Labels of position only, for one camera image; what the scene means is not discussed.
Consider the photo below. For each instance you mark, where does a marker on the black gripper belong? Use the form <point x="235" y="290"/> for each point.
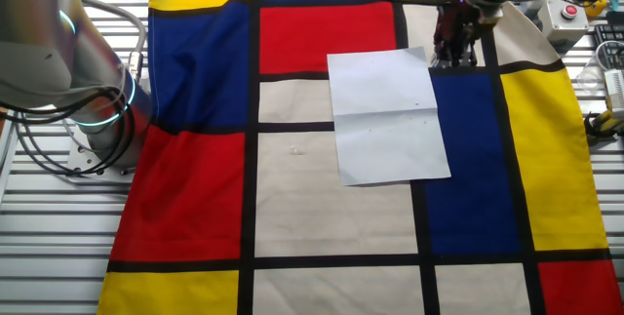
<point x="456" y="20"/>

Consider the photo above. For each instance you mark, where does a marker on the white paper sheet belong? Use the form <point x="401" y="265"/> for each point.
<point x="385" y="120"/>

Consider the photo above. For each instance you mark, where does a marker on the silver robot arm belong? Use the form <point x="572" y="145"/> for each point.
<point x="49" y="37"/>

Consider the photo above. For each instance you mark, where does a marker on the red button box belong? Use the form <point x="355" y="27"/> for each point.
<point x="560" y="27"/>

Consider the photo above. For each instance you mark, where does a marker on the clear plastic cup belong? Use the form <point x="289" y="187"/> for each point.
<point x="587" y="78"/>

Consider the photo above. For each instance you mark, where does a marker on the black keyboard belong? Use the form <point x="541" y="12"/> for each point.
<point x="609" y="34"/>

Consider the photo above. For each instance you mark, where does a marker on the white power adapter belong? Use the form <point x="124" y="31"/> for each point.
<point x="615" y="90"/>

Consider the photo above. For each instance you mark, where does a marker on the yellow black clamp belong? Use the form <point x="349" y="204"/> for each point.
<point x="604" y="122"/>

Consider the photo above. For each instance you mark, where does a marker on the small clear bead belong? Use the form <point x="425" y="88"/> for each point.
<point x="295" y="150"/>

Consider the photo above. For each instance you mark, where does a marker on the colour block tablecloth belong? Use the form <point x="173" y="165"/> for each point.
<point x="331" y="198"/>

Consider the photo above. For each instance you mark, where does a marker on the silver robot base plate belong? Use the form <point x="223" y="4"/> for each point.
<point x="80" y="159"/>

